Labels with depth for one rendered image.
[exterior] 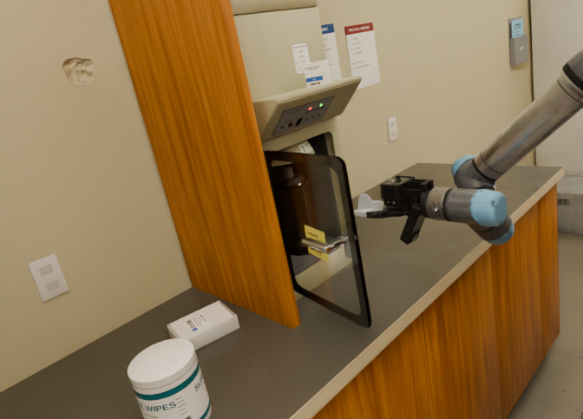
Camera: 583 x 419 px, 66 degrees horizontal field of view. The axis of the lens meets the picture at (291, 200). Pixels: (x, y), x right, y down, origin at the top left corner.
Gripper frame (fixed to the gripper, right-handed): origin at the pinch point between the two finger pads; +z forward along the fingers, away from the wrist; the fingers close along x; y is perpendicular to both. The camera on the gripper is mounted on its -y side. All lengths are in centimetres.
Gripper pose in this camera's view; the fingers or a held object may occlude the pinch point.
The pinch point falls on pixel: (364, 204)
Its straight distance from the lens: 119.7
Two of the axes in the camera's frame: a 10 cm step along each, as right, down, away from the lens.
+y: -2.0, -9.3, -2.9
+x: -7.1, 3.5, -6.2
